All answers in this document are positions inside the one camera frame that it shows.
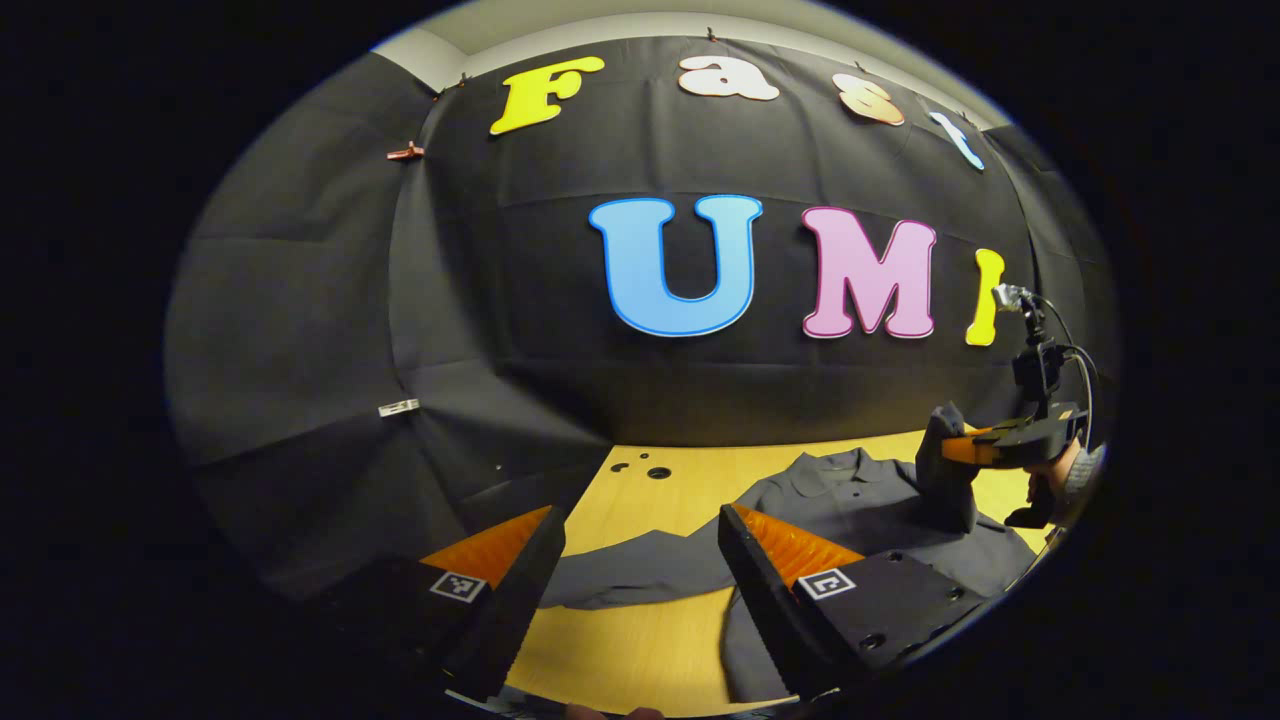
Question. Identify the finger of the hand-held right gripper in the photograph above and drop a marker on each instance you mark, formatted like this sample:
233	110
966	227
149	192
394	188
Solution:
975	448

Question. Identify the small red clip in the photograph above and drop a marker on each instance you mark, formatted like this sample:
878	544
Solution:
405	153

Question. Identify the grey polo shirt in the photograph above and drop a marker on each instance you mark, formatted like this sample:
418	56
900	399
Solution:
850	500

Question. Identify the black backdrop cloth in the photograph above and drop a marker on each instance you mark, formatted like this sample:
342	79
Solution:
500	300

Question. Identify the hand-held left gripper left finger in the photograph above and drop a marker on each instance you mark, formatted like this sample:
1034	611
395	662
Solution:
525	590

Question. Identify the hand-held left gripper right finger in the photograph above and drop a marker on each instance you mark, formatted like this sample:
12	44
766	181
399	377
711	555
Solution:
755	590

